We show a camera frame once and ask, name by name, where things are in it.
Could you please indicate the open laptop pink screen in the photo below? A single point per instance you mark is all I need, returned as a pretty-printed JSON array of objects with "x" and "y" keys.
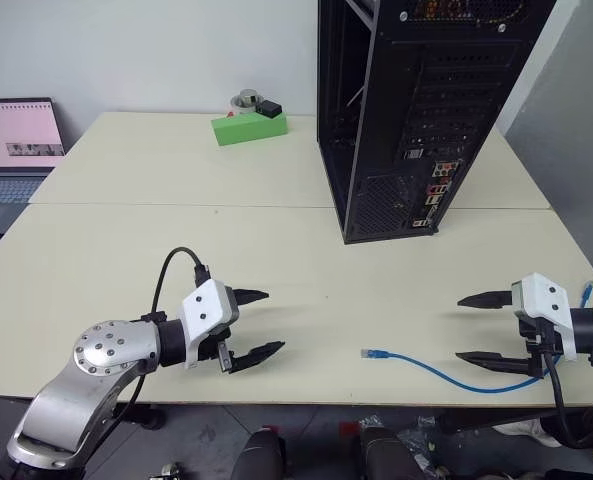
[{"x": 16, "y": 135}]

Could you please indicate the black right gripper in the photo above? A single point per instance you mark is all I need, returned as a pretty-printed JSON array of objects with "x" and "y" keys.
[{"x": 536, "y": 332}]

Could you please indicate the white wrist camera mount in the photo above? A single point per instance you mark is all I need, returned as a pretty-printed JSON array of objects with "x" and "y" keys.
[
  {"x": 203, "y": 307},
  {"x": 546, "y": 300}
]

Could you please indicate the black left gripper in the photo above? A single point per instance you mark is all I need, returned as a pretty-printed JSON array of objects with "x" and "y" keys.
[{"x": 226, "y": 350}]

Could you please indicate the black computer tower case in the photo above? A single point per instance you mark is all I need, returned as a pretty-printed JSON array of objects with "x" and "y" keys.
[{"x": 376, "y": 150}]

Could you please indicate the dark rounded shape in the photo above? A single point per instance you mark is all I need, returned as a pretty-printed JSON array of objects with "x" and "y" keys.
[
  {"x": 258, "y": 455},
  {"x": 388, "y": 455}
]

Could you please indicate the green rectangular box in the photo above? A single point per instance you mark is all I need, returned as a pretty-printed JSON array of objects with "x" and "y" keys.
[{"x": 248, "y": 129}]

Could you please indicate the small black box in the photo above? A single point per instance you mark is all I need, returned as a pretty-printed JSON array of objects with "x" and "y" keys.
[{"x": 270, "y": 108}]

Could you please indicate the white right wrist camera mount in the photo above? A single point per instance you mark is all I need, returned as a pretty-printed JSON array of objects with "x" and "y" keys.
[{"x": 546, "y": 300}]

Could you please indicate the black table foot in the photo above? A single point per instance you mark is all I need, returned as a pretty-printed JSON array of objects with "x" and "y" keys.
[{"x": 143, "y": 416}]

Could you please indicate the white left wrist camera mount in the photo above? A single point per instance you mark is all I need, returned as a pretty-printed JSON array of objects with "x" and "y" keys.
[{"x": 203, "y": 307}]

